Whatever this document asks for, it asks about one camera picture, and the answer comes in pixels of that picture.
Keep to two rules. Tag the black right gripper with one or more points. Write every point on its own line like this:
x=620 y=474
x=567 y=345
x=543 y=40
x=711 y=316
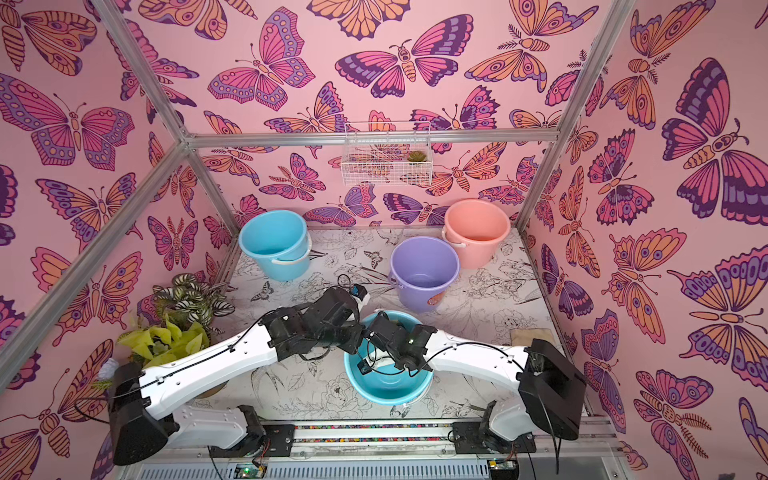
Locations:
x=380 y=336

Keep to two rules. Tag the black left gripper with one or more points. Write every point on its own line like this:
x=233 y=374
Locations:
x=357 y=340

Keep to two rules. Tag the light blue bucket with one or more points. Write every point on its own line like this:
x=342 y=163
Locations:
x=279 y=242
x=384 y=384

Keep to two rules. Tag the purple plastic bucket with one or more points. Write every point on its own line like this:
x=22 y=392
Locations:
x=422 y=269

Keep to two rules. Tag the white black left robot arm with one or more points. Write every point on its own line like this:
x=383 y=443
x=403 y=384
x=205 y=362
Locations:
x=148 y=406

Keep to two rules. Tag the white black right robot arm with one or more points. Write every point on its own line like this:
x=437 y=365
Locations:
x=547 y=391

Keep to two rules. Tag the pink plastic bucket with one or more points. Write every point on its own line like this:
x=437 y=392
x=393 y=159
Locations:
x=475 y=229

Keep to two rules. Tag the potted green leafy plant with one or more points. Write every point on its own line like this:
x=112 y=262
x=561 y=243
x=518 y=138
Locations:
x=176 y=321

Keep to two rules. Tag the small green succulent plant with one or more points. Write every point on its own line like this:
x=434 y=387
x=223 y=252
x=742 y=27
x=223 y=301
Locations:
x=417 y=156

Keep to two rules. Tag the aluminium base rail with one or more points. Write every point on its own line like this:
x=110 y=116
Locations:
x=425 y=449

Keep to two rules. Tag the white wire wall basket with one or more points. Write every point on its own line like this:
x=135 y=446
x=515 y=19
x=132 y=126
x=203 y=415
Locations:
x=376 y=152

